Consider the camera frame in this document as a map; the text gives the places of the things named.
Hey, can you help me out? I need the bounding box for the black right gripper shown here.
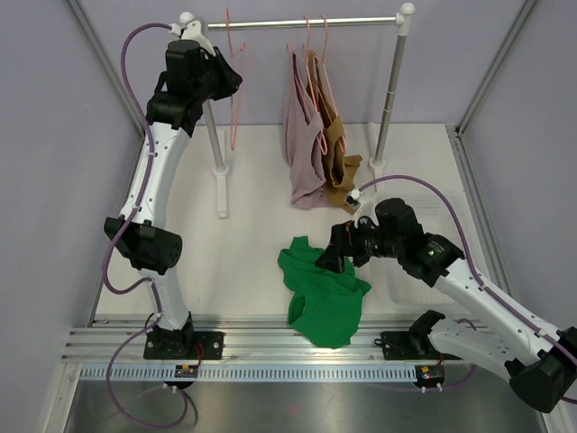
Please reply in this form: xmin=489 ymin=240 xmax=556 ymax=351
xmin=316 ymin=214 xmax=404 ymax=273

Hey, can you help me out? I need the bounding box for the pink hanger of green top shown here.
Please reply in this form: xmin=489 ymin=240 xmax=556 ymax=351
xmin=222 ymin=7 xmax=250 ymax=152

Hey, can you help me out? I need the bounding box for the green tank top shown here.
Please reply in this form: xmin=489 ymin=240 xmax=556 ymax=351
xmin=278 ymin=236 xmax=371 ymax=349

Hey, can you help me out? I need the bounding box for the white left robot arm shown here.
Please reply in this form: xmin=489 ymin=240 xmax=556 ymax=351
xmin=105 ymin=40 xmax=242 ymax=359

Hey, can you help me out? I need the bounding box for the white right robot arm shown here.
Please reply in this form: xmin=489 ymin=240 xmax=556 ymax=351
xmin=316 ymin=198 xmax=576 ymax=413

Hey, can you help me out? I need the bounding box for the tan brown tank top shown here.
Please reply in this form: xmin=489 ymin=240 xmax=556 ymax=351
xmin=308 ymin=51 xmax=362 ymax=214

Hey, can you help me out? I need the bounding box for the mauve pink tank top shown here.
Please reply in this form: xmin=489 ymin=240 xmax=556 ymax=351
xmin=283 ymin=52 xmax=332 ymax=209

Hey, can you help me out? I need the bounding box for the pink hanger of tan top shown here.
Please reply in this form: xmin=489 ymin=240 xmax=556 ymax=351
xmin=316 ymin=14 xmax=347 ymax=155

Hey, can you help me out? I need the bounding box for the pink hanger of mauve top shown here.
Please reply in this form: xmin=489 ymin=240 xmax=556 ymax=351
xmin=286 ymin=16 xmax=328 ymax=159

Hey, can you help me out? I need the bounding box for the white plastic basket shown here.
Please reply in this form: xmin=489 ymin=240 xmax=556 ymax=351
xmin=369 ymin=189 xmax=488 ymax=314

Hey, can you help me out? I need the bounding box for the white clothes rack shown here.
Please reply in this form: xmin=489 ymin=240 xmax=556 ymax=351
xmin=178 ymin=3 xmax=417 ymax=220

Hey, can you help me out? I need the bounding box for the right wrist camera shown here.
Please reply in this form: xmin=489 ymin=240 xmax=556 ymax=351
xmin=345 ymin=189 xmax=376 ymax=225

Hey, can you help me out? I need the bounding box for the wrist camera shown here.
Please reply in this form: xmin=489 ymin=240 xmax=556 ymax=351
xmin=345 ymin=189 xmax=376 ymax=225
xmin=169 ymin=19 xmax=216 ymax=57

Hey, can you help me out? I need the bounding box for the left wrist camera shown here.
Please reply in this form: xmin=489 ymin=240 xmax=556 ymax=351
xmin=169 ymin=19 xmax=216 ymax=57

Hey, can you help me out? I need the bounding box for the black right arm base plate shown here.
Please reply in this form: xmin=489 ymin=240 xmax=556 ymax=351
xmin=373 ymin=330 xmax=439 ymax=361

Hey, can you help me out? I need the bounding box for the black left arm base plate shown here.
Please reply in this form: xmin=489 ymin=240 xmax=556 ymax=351
xmin=143 ymin=331 xmax=224 ymax=361

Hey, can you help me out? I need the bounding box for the white slotted cable duct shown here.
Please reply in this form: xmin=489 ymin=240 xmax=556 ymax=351
xmin=80 ymin=364 xmax=417 ymax=382

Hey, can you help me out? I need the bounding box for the aluminium front rail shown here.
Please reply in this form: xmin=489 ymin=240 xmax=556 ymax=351
xmin=60 ymin=313 xmax=419 ymax=364

